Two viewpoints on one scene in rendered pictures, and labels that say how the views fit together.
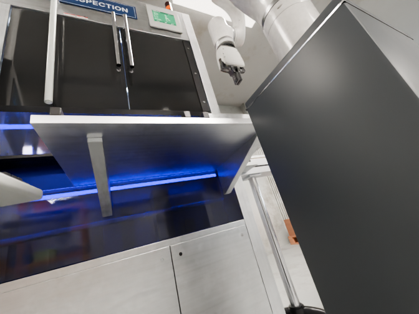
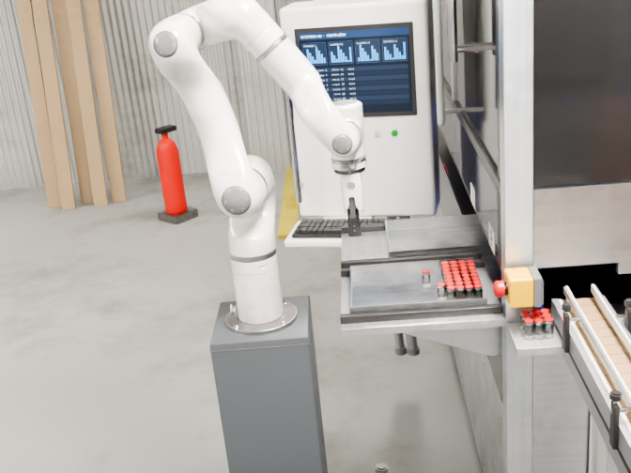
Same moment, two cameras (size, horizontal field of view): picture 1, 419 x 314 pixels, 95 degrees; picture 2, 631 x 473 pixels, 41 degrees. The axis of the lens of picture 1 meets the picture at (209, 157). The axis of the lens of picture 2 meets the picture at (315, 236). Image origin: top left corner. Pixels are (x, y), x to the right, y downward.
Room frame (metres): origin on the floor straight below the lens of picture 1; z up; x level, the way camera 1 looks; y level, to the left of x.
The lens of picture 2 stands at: (1.56, -1.89, 1.84)
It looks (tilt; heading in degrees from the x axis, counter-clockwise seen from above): 21 degrees down; 122
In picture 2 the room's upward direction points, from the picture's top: 6 degrees counter-clockwise
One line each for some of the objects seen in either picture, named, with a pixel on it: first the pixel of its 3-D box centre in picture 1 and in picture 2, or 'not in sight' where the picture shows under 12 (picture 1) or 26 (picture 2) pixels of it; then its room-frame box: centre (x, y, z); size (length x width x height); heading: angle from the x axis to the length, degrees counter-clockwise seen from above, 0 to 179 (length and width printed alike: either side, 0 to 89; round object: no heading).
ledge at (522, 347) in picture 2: (241, 168); (541, 337); (1.07, -0.16, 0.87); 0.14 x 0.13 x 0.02; 28
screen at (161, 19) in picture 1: (164, 19); not in sight; (0.87, 0.05, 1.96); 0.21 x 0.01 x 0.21; 118
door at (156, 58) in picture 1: (164, 70); (488, 42); (0.86, 0.12, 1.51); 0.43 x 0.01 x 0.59; 118
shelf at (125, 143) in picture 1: (178, 157); (425, 269); (0.66, 0.11, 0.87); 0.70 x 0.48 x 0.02; 118
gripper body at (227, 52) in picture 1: (229, 58); (350, 186); (0.61, -0.19, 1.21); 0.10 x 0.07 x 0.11; 118
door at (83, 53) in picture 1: (70, 58); (464, 19); (0.64, 0.52, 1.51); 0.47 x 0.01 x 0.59; 118
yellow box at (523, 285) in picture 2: not in sight; (522, 287); (1.03, -0.17, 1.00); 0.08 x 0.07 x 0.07; 28
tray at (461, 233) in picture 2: not in sight; (443, 236); (0.65, 0.30, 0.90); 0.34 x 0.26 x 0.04; 28
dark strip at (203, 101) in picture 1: (199, 86); (499, 102); (0.94, -0.05, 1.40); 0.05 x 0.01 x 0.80; 118
